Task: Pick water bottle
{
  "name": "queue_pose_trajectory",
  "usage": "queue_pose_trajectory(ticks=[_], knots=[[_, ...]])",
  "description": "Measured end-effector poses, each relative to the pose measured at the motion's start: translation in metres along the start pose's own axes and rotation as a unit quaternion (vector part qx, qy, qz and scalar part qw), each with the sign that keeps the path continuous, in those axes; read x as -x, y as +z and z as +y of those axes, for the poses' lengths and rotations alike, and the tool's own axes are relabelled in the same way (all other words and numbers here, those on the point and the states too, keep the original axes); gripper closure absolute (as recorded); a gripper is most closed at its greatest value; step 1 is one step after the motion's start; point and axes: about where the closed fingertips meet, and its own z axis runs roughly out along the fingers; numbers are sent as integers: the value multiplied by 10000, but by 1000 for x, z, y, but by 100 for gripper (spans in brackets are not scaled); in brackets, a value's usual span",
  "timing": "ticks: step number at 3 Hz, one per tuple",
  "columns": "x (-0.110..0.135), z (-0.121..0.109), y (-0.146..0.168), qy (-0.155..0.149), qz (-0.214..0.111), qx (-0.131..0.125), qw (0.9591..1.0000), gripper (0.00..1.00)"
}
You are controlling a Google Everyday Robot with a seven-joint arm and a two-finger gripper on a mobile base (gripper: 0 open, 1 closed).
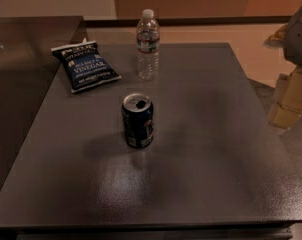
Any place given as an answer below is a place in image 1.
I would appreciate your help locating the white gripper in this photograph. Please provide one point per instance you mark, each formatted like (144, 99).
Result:
(299, 37)

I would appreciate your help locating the clear plastic water bottle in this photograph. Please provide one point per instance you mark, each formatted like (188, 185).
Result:
(148, 44)

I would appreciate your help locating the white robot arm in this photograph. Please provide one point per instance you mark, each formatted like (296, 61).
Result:
(290, 36)

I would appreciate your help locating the dark blue soda can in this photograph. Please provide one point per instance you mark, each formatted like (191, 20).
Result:
(137, 113)

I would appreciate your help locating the blue salt vinegar chips bag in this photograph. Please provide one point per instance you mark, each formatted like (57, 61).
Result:
(84, 65)

